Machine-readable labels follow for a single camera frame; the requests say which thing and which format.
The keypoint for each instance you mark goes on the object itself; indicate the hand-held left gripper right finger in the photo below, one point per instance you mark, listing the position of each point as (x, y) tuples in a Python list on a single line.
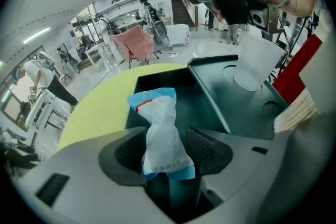
[(236, 165)]

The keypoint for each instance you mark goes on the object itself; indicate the red and white box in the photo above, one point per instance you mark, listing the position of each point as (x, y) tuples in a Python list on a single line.
[(323, 73)]

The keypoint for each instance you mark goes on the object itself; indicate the dark green tray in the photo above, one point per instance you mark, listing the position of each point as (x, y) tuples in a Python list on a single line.
[(215, 91)]

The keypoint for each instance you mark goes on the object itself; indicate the round table yellow-green cloth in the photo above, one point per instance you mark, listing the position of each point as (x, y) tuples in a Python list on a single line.
[(105, 107)]

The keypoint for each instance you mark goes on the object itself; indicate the grey round machine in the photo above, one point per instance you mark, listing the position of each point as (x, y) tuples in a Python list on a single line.
[(160, 34)]

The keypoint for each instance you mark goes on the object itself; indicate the chair draped in pink cloth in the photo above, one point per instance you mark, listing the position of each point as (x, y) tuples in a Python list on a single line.
[(136, 43)]

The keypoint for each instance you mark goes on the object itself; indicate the white square table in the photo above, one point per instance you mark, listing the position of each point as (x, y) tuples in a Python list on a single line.
[(101, 51)]

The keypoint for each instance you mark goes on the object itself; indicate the white frame table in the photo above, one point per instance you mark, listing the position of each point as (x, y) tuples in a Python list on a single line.
[(44, 110)]

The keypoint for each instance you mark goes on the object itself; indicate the clear plastic cup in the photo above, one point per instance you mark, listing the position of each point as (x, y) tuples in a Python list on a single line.
[(260, 60)]

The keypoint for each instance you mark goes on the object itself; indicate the blue white snack packet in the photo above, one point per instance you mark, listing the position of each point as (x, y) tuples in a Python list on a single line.
[(160, 133)]

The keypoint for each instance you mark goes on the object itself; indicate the long ceiling light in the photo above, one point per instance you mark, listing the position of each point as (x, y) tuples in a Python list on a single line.
[(36, 35)]

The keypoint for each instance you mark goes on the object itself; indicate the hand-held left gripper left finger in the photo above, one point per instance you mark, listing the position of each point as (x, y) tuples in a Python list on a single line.
[(78, 165)]

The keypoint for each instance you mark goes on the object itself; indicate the dark staircase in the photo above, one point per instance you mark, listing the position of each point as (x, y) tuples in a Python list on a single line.
[(182, 11)]

